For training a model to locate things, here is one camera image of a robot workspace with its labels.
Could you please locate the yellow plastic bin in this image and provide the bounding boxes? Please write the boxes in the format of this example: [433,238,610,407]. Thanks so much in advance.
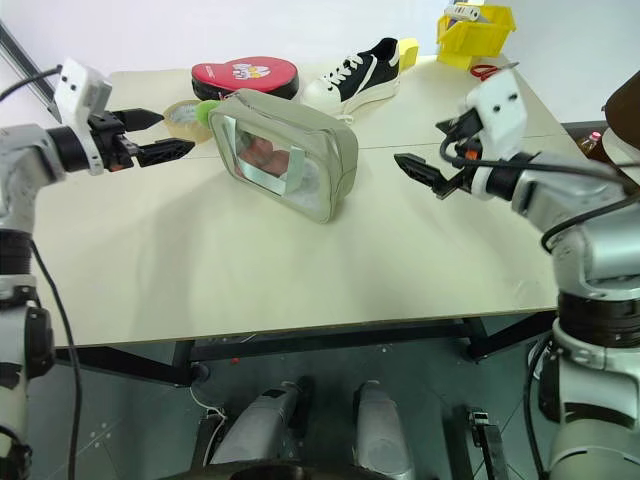
[435,4,517,69]

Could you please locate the white power strip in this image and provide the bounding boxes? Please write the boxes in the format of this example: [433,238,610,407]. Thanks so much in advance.
[443,1,494,24]

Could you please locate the black and white sneaker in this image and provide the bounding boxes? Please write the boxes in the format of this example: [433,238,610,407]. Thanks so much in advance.
[302,37,402,120]

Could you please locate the clear packing tape roll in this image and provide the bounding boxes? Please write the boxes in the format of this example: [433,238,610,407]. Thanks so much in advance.
[163,99,215,147]

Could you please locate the bottle with pink cap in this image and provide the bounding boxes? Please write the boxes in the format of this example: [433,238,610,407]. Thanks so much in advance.
[574,130,615,167]

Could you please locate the black metal table frame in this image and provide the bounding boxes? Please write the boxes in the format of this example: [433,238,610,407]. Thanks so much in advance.
[53,313,557,387]

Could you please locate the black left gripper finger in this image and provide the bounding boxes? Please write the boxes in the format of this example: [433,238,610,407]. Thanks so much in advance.
[135,139,197,169]
[118,107,166,134]

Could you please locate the silver robot leg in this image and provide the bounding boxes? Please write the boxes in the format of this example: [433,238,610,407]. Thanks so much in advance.
[351,381,417,480]
[208,383,307,467]

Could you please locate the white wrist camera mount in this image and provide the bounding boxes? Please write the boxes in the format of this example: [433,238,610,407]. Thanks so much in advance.
[458,68,529,162]
[53,57,113,176]

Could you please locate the green round object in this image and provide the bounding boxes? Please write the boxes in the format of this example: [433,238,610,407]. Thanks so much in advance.
[195,99,222,127]

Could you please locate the red paddle case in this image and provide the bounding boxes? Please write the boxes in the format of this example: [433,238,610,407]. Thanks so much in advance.
[190,55,303,105]

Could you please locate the grey metal rail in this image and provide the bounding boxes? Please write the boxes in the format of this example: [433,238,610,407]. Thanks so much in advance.
[0,16,65,125]

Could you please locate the pale yellow block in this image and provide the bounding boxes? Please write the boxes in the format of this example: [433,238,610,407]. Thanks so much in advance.
[397,36,421,72]

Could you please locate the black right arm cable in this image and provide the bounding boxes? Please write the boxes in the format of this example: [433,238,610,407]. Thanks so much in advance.
[438,134,637,254]

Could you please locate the grey clear toiletry pouch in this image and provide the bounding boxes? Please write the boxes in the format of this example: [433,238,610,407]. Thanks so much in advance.
[206,88,361,225]

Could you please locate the red handled scissors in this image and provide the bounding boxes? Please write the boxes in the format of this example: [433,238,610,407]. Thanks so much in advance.
[470,61,520,83]

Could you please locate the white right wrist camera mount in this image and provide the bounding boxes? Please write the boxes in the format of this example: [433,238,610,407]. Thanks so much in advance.
[458,68,529,162]

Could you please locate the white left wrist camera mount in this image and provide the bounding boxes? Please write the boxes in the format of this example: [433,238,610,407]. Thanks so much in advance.
[53,57,113,176]

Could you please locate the silver right robot leg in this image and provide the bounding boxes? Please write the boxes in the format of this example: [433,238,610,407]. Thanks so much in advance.
[351,381,417,480]

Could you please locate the brown rounded object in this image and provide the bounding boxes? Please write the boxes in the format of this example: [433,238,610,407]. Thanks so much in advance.
[601,69,640,187]

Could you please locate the thin white wire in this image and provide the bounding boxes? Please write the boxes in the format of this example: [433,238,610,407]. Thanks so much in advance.
[191,383,227,422]

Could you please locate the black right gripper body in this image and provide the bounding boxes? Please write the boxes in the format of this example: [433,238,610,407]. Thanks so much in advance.
[448,107,487,197]

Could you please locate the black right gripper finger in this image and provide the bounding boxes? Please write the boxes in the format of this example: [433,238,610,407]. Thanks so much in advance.
[393,152,460,201]
[435,114,465,136]

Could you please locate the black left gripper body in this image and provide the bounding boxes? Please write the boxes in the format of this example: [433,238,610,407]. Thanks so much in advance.
[88,110,140,174]

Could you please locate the silver left robot leg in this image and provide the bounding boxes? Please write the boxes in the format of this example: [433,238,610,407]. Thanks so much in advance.
[208,383,307,467]

